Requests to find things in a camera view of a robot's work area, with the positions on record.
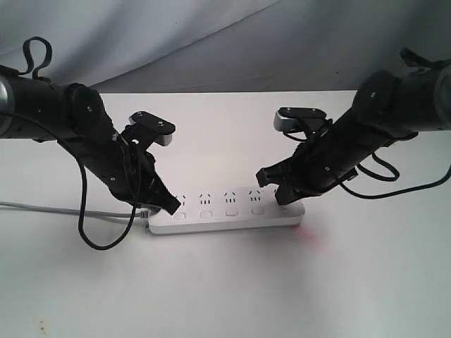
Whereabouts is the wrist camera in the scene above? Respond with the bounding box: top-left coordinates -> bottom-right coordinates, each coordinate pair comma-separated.
273,107 -> 326,134
125,111 -> 175,150

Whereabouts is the grey backdrop cloth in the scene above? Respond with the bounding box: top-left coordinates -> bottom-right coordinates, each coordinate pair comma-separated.
1,1 -> 450,93

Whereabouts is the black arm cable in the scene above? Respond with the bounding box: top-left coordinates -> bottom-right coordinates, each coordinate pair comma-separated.
0,105 -> 142,251
338,151 -> 451,201

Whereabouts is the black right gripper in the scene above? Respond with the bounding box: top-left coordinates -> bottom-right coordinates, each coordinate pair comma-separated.
256,130 -> 359,205

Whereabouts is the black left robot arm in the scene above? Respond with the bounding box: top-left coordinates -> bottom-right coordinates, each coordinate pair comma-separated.
1,66 -> 180,214

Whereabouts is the grey power cord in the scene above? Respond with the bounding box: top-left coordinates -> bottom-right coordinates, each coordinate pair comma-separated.
0,200 -> 150,218

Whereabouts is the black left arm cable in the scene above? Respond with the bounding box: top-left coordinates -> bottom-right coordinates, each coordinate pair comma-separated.
0,105 -> 142,251

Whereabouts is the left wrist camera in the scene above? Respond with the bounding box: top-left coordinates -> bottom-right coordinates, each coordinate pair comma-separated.
125,111 -> 175,150

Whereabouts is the white five-outlet power strip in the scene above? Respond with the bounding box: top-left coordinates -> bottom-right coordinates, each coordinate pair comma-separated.
148,187 -> 305,235

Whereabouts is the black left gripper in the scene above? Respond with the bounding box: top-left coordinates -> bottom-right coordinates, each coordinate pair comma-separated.
102,130 -> 181,215

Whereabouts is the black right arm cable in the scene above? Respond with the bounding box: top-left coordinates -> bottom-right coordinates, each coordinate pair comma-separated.
338,151 -> 451,201

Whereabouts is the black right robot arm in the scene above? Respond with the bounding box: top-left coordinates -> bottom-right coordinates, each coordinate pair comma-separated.
256,48 -> 450,206

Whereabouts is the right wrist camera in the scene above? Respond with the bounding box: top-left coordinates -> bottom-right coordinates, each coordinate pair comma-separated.
273,107 -> 326,134

